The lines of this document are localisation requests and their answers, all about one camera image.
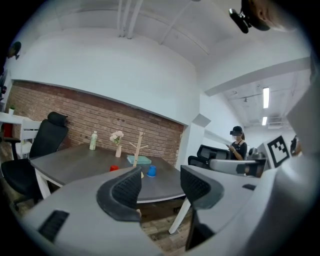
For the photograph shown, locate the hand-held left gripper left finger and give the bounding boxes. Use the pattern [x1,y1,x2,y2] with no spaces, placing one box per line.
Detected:
[21,166,165,256]

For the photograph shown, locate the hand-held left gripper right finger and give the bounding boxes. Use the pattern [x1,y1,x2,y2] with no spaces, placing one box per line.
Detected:
[179,164,276,256]

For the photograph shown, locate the teal book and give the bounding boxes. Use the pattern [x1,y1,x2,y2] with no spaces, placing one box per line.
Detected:
[126,154,153,166]

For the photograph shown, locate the pink flower bouquet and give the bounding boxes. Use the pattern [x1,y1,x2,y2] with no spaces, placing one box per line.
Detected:
[109,130,125,146]

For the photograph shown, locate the wooden mug tree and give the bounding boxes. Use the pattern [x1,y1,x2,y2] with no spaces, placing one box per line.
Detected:
[129,131,149,180]

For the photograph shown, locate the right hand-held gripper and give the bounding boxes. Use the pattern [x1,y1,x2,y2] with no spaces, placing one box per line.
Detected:
[209,134,294,178]

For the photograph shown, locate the white ceiling pipe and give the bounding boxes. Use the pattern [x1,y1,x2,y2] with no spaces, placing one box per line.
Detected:
[116,0,126,39]
[126,0,144,40]

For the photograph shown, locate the person's head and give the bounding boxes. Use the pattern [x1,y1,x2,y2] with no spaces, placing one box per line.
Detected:
[240,0,299,33]

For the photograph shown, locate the green plastic bottle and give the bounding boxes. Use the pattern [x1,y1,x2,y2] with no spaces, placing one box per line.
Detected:
[89,130,99,151]

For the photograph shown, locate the black wall-mounted camera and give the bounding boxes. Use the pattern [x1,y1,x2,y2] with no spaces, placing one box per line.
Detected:
[6,40,23,61]

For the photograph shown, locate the dark table with white legs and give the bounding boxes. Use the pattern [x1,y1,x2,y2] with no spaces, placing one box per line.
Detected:
[29,143,193,235]

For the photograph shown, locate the black head-worn camera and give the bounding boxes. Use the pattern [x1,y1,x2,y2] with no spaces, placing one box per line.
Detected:
[228,8,253,35]

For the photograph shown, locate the long ceiling light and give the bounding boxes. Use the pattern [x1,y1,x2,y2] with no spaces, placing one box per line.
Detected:
[262,86,270,109]

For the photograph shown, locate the black mesh office chair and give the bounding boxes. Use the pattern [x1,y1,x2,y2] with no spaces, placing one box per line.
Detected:
[187,144,231,169]

